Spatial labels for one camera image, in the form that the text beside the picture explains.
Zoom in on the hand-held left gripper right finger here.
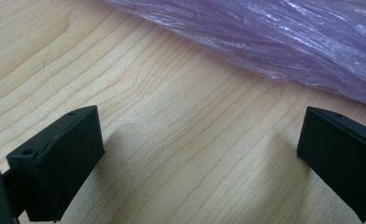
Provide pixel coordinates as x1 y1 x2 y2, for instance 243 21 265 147
296 105 366 224

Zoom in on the purple plastic trash bag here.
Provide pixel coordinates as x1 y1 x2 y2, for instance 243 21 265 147
105 0 366 110

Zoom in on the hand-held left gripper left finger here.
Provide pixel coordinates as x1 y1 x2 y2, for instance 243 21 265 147
6 105 106 223

